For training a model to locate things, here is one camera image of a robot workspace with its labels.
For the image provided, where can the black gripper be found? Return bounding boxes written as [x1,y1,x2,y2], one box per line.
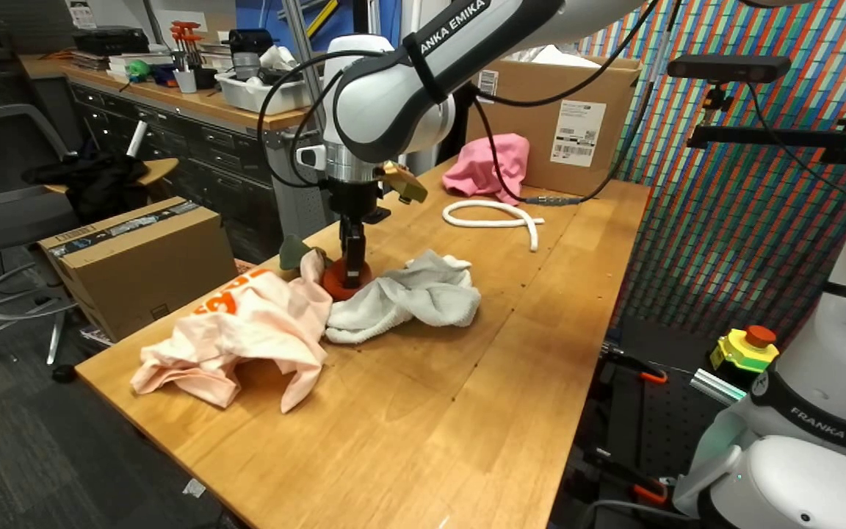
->
[325,178,390,284]

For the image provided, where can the red plush vegetable green leaves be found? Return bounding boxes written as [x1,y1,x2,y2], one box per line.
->
[277,237,375,302]

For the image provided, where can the white towel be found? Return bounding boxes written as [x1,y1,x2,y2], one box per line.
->
[324,250,485,346]

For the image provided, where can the peach printed cloth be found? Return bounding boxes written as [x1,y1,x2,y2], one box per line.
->
[125,267,338,418]

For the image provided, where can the white rope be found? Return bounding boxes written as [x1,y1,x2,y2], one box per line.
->
[438,197,545,255]

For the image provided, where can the pink cloth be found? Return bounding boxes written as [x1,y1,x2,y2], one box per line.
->
[438,133,535,206]

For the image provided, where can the wooden top drawer workbench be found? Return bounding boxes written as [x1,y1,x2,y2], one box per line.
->
[17,50,357,259]

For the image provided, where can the white plastic bin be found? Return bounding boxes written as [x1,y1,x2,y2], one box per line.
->
[213,67,312,117]

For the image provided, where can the wooden stool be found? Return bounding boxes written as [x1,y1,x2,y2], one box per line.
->
[44,153,183,200]

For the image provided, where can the brown box black tape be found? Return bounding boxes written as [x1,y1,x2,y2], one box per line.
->
[36,195,241,344]

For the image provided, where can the silver pole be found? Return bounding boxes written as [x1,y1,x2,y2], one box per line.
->
[282,0,344,130]

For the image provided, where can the large cardboard box white label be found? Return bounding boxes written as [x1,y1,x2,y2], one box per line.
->
[465,55,642,200]

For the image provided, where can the black cloth bundle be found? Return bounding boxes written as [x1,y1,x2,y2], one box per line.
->
[21,150,152,225]

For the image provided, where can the red tool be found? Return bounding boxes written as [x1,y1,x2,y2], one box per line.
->
[168,21,203,50]

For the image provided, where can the black case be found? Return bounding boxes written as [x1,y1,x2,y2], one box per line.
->
[71,27,152,59]

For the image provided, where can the orange black clamp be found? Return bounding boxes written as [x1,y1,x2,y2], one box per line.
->
[578,456,676,512]
[597,344,672,391]

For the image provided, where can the grey office chair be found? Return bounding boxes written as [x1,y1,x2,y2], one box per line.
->
[0,99,80,261]

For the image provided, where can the yellow emergency stop button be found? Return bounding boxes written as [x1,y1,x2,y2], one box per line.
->
[708,319,783,381]

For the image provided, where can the thin black camera cable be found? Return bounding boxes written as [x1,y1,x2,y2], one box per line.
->
[255,46,347,192]

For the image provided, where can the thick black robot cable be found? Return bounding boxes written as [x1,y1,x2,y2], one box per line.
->
[467,0,664,211]

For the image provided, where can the black stereo camera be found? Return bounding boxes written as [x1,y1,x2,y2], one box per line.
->
[664,53,792,84]

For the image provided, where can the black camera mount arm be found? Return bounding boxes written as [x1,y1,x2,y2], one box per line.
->
[685,83,846,171]

